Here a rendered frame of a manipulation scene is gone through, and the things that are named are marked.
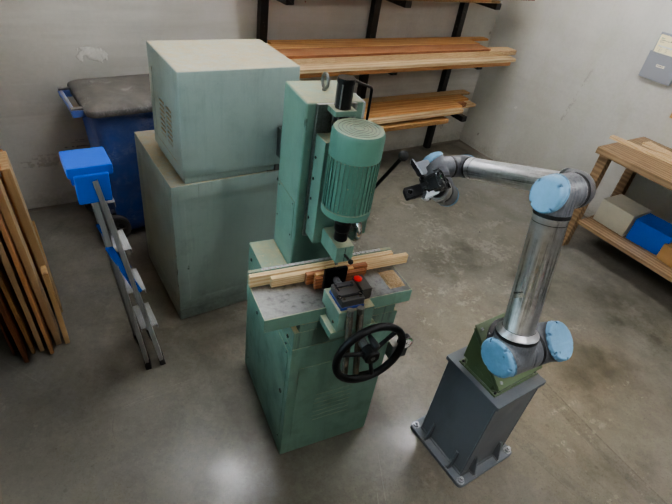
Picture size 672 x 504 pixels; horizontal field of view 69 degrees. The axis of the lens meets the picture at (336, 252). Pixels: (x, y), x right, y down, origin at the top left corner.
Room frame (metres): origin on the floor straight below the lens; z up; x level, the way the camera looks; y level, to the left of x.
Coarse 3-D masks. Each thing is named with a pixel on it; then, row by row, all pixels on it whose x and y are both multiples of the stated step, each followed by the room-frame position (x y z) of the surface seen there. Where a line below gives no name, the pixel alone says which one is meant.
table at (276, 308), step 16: (368, 272) 1.53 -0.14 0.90; (256, 288) 1.32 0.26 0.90; (272, 288) 1.34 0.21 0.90; (288, 288) 1.35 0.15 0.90; (304, 288) 1.37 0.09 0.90; (320, 288) 1.38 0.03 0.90; (384, 288) 1.45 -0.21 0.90; (400, 288) 1.46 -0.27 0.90; (256, 304) 1.25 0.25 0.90; (272, 304) 1.26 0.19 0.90; (288, 304) 1.27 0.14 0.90; (304, 304) 1.28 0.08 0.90; (320, 304) 1.30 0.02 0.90; (384, 304) 1.41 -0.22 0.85; (272, 320) 1.18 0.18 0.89; (288, 320) 1.21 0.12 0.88; (304, 320) 1.25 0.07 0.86; (320, 320) 1.27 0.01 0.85; (336, 336) 1.21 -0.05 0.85
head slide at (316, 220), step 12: (324, 144) 1.52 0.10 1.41; (324, 156) 1.52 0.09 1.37; (324, 168) 1.52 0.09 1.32; (312, 180) 1.58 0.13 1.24; (312, 192) 1.57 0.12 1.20; (312, 204) 1.55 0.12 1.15; (312, 216) 1.54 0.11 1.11; (324, 216) 1.54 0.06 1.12; (312, 228) 1.53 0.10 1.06; (312, 240) 1.52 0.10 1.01
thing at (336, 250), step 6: (324, 228) 1.53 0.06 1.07; (330, 228) 1.54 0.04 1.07; (324, 234) 1.52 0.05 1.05; (330, 234) 1.50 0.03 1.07; (324, 240) 1.51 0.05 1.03; (330, 240) 1.47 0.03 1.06; (348, 240) 1.48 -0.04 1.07; (324, 246) 1.51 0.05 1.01; (330, 246) 1.47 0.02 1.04; (336, 246) 1.43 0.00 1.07; (342, 246) 1.44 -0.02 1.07; (348, 246) 1.44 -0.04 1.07; (330, 252) 1.46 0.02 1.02; (336, 252) 1.42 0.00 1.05; (342, 252) 1.43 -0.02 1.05; (348, 252) 1.44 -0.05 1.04; (336, 258) 1.42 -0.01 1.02; (342, 258) 1.43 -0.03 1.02
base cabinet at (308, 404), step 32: (256, 320) 1.58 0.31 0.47; (256, 352) 1.56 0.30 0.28; (288, 352) 1.25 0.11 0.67; (320, 352) 1.29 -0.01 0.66; (352, 352) 1.36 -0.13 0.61; (384, 352) 1.45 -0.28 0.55; (256, 384) 1.55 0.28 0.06; (288, 384) 1.23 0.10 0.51; (320, 384) 1.30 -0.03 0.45; (352, 384) 1.38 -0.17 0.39; (288, 416) 1.24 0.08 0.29; (320, 416) 1.31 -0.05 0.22; (352, 416) 1.40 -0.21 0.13; (288, 448) 1.25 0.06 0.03
